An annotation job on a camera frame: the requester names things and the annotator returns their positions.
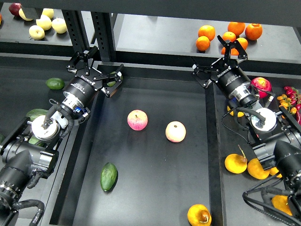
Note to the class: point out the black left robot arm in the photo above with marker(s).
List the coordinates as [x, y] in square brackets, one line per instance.
[30, 151]

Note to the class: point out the dark avocado left edge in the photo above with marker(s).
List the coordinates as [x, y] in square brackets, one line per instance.
[1, 138]

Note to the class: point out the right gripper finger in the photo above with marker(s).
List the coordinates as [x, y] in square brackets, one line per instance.
[202, 74]
[242, 55]

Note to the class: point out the orange top left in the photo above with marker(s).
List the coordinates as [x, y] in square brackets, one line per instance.
[208, 31]

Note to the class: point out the orange front lowest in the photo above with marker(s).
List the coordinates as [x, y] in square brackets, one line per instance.
[233, 51]

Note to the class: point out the pale yellow pink apple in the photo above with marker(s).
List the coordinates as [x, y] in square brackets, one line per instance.
[175, 131]

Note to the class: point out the orange top right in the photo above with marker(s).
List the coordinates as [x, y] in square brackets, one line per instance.
[253, 31]

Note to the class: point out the red chili pepper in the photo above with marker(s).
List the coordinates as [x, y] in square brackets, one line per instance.
[298, 119]

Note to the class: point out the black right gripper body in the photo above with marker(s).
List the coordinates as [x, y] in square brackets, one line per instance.
[230, 79]

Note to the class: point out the pink red apple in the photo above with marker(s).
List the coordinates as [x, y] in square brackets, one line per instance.
[137, 120]

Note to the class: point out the dark red apple shelf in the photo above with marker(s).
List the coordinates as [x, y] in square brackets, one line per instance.
[14, 8]

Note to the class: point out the small orange middle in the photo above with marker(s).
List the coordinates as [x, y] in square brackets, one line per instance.
[229, 36]

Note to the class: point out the orange top middle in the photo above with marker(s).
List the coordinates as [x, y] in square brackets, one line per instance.
[236, 27]

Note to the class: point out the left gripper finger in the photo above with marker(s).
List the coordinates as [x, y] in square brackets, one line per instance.
[82, 57]
[100, 79]

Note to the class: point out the green avocado left group lower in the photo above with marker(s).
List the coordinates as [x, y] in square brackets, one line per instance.
[35, 141]

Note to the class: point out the pale yellow apple right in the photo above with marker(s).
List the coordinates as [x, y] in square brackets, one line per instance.
[59, 25]

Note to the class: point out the red apple right tray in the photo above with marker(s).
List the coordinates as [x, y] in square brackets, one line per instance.
[263, 85]

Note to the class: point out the green avocado left group top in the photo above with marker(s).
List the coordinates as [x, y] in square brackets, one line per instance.
[34, 113]

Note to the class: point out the black centre tray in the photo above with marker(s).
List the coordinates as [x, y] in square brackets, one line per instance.
[158, 180]

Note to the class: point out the green avocado upper left tray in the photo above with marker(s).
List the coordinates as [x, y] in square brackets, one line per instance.
[55, 83]

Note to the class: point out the pale yellow apple front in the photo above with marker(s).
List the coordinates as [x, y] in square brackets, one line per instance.
[36, 32]

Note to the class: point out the black shelf upright left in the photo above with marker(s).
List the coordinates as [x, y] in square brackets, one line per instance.
[76, 29]

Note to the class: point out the black shelf upright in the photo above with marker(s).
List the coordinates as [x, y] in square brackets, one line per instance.
[76, 29]
[103, 26]

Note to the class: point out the yellow pear with stem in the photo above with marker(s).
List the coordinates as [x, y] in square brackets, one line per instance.
[236, 163]

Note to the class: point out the orange right middle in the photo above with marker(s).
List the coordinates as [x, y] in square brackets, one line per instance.
[243, 42]

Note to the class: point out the green avocado at tray corner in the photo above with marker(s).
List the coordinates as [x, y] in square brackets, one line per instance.
[112, 81]

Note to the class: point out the pale yellow apple middle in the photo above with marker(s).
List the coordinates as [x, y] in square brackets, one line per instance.
[44, 22]

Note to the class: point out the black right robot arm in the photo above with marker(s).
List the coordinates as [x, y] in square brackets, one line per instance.
[273, 134]

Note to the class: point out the green avocado group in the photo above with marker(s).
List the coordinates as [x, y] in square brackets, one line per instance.
[34, 113]
[35, 141]

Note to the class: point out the pale yellow apple slice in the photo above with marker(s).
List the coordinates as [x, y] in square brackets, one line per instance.
[23, 16]

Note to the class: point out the cherry tomato bunch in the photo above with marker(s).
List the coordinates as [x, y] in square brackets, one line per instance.
[290, 100]

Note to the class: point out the pale yellow apple back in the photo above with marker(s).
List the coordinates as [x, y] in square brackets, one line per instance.
[49, 12]

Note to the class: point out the long green avocado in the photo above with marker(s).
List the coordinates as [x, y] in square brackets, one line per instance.
[108, 176]

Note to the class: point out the yellow pear under arm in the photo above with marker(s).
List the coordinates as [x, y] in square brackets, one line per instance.
[256, 170]

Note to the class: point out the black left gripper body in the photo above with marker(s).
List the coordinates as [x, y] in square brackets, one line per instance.
[84, 87]

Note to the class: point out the orange lower left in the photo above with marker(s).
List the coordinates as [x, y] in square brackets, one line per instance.
[202, 43]

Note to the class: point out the black shelf upright right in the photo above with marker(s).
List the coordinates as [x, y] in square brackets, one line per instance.
[103, 26]

